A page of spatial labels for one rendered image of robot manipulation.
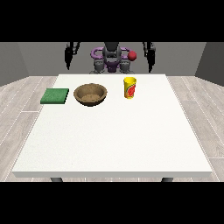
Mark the grey robot trunk purple rings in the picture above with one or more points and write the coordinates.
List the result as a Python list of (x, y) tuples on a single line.
[(111, 59)]

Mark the dark table leg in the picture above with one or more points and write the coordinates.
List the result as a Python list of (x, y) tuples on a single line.
[(167, 179), (56, 179)]

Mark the yellow cup with melon print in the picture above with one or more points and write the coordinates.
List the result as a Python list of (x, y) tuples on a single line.
[(130, 88)]

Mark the small red ball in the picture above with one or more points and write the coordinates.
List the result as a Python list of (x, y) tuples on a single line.
[(132, 55)]

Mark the brown wooden bowl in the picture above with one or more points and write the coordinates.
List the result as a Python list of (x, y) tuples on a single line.
[(90, 95)]

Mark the green square pad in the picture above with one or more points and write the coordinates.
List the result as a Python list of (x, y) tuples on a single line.
[(54, 96)]

